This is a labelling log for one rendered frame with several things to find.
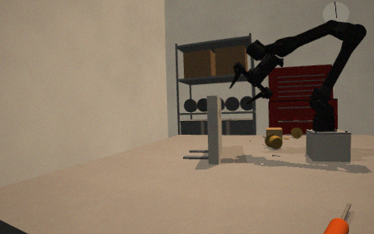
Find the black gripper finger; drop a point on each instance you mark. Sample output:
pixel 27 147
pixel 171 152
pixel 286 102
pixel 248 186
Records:
pixel 237 73
pixel 257 96

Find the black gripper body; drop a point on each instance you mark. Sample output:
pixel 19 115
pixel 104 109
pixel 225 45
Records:
pixel 258 74

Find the orange-handled screwdriver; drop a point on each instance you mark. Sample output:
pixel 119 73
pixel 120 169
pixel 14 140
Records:
pixel 337 225

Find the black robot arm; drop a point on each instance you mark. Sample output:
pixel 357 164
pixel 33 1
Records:
pixel 352 35

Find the brass door knob with spindle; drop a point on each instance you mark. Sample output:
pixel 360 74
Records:
pixel 273 141

